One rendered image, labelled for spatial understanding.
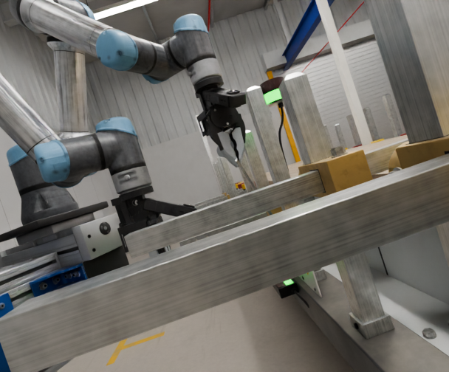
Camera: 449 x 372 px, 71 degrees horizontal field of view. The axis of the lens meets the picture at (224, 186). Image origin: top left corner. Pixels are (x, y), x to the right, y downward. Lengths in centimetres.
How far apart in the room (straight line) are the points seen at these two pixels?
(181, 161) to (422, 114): 824
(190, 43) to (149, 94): 810
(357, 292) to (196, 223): 26
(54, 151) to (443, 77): 58
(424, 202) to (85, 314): 18
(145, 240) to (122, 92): 869
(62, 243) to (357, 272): 70
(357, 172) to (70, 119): 88
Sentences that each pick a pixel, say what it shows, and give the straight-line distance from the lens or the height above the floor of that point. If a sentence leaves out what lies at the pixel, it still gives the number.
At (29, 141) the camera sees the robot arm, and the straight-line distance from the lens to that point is 78.
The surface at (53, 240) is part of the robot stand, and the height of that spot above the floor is 98.
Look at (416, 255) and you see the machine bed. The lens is 78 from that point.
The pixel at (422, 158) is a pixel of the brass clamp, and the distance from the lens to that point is 26.
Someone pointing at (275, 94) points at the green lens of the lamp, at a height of 113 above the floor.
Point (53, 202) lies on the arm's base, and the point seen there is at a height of 108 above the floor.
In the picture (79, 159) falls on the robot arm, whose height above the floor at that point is 111.
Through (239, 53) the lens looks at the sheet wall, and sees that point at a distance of 907.
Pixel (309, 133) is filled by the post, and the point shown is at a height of 101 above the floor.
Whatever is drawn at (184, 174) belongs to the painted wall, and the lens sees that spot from 842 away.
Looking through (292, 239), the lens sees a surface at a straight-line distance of 17.
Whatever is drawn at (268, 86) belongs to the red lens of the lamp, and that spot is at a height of 115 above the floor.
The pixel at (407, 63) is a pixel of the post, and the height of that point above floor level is 103.
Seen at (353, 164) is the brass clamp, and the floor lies 96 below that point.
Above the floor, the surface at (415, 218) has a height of 94.
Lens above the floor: 99
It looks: 1 degrees down
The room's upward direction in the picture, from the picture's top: 19 degrees counter-clockwise
